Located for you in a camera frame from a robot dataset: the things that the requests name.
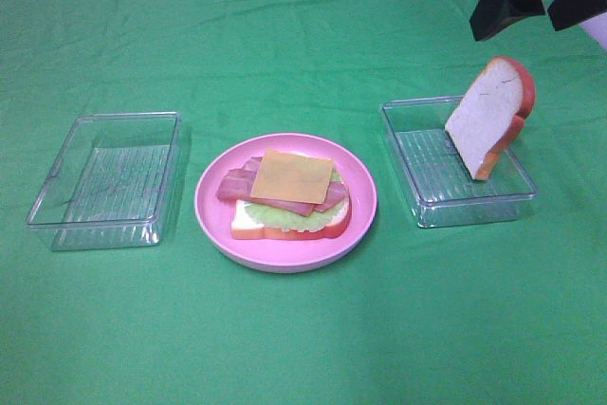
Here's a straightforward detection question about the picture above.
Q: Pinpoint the bread slice toy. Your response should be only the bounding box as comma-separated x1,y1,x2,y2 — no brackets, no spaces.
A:
445,56,536,181
230,195,353,241

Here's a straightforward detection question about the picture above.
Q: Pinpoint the bacon strip toy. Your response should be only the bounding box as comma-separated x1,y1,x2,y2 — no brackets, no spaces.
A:
216,169,315,216
242,156,348,212

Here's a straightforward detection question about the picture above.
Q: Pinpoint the yellow cheese slice toy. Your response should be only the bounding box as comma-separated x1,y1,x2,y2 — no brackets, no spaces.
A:
250,149,334,203

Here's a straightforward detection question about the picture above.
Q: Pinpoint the green lettuce leaf toy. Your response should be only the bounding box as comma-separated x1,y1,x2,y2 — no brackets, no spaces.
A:
244,168,351,234

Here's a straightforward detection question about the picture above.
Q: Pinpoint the clear right bread tray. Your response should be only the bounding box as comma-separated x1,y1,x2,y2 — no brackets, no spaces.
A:
379,96,538,228

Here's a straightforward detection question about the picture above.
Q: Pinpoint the green tablecloth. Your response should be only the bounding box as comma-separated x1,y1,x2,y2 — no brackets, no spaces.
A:
1,0,606,404

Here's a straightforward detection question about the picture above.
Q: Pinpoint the pink round plate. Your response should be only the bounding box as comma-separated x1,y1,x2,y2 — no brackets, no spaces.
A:
194,133,377,273

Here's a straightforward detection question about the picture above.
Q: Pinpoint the clear left ingredient tray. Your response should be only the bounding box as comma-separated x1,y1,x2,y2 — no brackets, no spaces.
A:
26,111,181,251

